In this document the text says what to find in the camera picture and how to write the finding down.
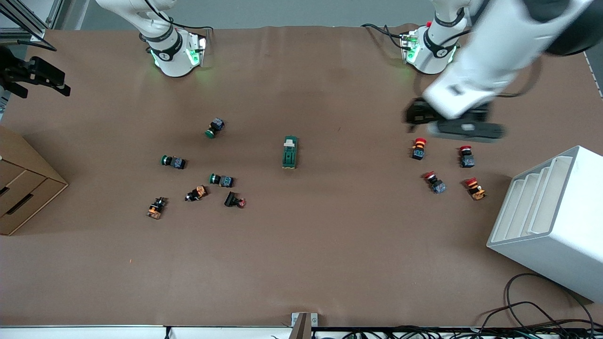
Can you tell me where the black base cable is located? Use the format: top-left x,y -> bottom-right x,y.
144,0 -> 212,32
362,24 -> 408,50

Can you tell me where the black cable bundle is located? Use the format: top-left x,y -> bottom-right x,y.
311,324 -> 603,339

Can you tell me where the black switch red body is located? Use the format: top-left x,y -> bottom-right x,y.
224,191 -> 247,209

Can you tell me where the brown table mat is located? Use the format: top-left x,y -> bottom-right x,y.
0,24 -> 603,328

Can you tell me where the metal table clamp bracket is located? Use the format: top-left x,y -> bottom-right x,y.
291,312 -> 318,339

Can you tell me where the black left base cable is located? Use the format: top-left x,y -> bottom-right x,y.
362,24 -> 408,50

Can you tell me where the aluminium frame profile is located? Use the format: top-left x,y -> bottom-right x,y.
0,0 -> 64,40

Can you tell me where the brown cardboard box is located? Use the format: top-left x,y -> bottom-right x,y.
0,125 -> 69,236

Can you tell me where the white slotted storage rack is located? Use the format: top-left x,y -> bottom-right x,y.
487,145 -> 603,303

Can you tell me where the black looped cable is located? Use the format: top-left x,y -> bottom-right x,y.
504,273 -> 596,330

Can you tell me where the black right base cable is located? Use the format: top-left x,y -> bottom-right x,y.
144,0 -> 212,32

